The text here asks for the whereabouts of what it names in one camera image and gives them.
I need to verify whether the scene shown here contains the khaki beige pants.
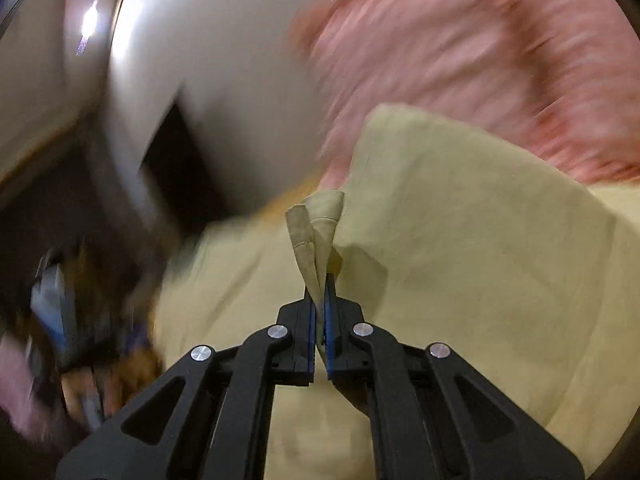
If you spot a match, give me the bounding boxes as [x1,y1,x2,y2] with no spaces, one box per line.
[152,105,639,479]

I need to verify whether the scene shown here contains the dark bedside furniture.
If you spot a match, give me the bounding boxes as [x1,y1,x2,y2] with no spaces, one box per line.
[142,101,229,235]

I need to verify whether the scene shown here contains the upper pink polka-dot pillow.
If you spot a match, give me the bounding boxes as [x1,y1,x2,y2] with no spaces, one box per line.
[291,0,639,188]

